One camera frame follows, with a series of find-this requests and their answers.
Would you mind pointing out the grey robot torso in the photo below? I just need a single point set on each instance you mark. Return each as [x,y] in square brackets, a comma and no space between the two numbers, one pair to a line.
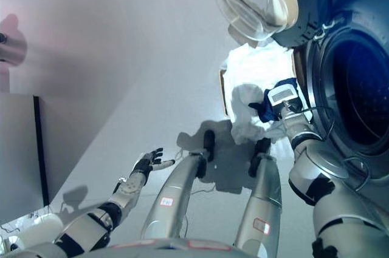
[170,249]

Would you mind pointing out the grey front-load washing machine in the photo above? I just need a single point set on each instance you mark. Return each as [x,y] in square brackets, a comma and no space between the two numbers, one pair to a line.
[322,66]

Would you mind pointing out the round washing machine door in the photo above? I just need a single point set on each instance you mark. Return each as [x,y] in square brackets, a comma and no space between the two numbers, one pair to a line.
[310,3]

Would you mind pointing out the dark blue garment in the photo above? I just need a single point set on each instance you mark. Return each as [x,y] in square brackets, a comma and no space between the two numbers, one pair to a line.
[267,113]

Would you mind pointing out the silver right robot leg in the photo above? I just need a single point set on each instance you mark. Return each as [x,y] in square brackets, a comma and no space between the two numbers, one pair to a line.
[264,191]

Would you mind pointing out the white cloth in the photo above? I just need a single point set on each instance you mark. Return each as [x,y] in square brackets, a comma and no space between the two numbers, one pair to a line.
[246,73]

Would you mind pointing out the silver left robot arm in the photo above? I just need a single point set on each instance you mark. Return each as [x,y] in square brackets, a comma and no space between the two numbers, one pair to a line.
[127,188]

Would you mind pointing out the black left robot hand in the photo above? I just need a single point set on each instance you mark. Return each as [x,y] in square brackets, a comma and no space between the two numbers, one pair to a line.
[143,167]

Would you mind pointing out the brown woven laundry basket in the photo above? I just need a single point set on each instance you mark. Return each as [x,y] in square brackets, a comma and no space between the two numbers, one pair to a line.
[225,94]

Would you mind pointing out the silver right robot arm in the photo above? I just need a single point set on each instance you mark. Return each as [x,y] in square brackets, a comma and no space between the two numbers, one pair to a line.
[319,167]

